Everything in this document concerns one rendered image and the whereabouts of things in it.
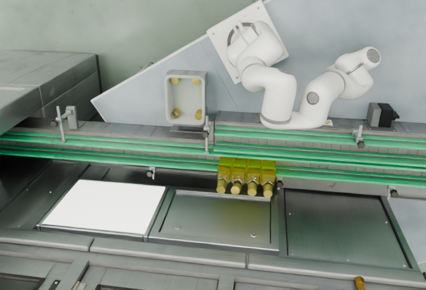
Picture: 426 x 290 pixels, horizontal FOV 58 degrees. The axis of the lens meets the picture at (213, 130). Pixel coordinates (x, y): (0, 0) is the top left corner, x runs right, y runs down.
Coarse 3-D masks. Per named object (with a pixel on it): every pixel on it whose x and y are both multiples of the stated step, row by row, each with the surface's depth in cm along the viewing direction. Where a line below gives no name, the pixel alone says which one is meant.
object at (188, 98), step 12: (168, 84) 165; (180, 84) 170; (192, 84) 169; (204, 84) 161; (168, 96) 166; (180, 96) 172; (192, 96) 172; (204, 96) 163; (168, 108) 168; (180, 108) 175; (192, 108) 174; (204, 108) 165; (168, 120) 170; (180, 120) 171; (192, 120) 171; (204, 120) 168
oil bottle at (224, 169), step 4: (220, 160) 159; (224, 160) 159; (228, 160) 159; (232, 160) 159; (220, 164) 155; (224, 164) 155; (228, 164) 155; (232, 164) 156; (220, 168) 152; (224, 168) 152; (228, 168) 153; (220, 172) 150; (224, 172) 150; (228, 172) 150; (220, 176) 149; (224, 176) 149; (228, 176) 149; (228, 180) 150
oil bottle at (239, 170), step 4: (236, 160) 159; (240, 160) 159; (244, 160) 159; (236, 164) 155; (240, 164) 155; (244, 164) 155; (232, 168) 153; (236, 168) 153; (240, 168) 153; (244, 168) 153; (232, 172) 150; (236, 172) 150; (240, 172) 150; (244, 172) 150; (232, 176) 149; (236, 176) 148; (240, 176) 148; (244, 176) 149; (232, 180) 150; (244, 180) 150; (232, 184) 151; (244, 184) 151
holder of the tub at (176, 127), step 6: (168, 72) 165; (174, 72) 165; (180, 72) 165; (186, 72) 166; (192, 72) 166; (198, 72) 166; (204, 72) 166; (204, 78) 161; (174, 126) 180; (180, 126) 180; (186, 126) 180; (198, 126) 179; (192, 132) 175; (198, 132) 174
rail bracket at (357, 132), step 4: (360, 128) 147; (352, 132) 154; (356, 132) 153; (360, 132) 148; (356, 136) 149; (360, 136) 148; (356, 140) 148; (360, 140) 147; (360, 144) 144; (364, 144) 144
